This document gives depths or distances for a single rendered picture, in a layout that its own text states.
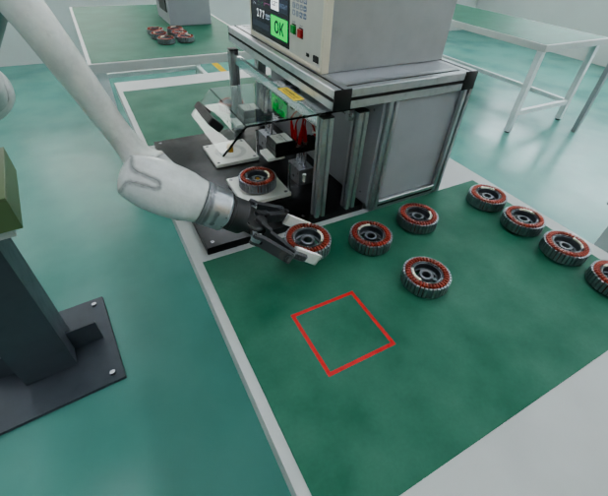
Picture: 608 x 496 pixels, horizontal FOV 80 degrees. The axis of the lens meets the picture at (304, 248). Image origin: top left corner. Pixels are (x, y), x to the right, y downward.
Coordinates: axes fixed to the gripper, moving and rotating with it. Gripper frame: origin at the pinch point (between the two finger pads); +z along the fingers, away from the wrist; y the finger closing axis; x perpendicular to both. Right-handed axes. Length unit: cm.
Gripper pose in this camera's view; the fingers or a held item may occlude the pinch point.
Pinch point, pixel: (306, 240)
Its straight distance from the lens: 86.6
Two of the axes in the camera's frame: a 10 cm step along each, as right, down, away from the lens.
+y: 1.8, 6.7, -7.3
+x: 5.3, -6.9, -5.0
